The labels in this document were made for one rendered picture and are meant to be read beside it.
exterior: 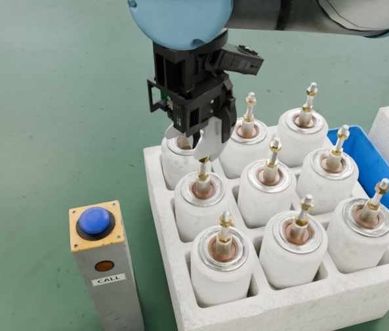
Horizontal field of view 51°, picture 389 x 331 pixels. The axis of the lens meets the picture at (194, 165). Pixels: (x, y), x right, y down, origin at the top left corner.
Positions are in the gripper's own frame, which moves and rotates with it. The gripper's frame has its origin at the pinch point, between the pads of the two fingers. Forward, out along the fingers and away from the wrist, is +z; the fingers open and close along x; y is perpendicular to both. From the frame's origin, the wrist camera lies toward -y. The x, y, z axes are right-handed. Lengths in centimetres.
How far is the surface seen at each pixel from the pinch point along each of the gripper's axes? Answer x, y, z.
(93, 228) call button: -1.0, 20.2, 1.9
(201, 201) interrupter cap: 1.8, 2.8, 9.5
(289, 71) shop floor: -29, -71, 35
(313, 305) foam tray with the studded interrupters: 23.6, -0.8, 19.6
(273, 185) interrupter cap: 8.0, -8.3, 9.6
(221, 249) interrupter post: 10.6, 7.6, 8.3
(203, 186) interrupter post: 0.9, 1.2, 7.7
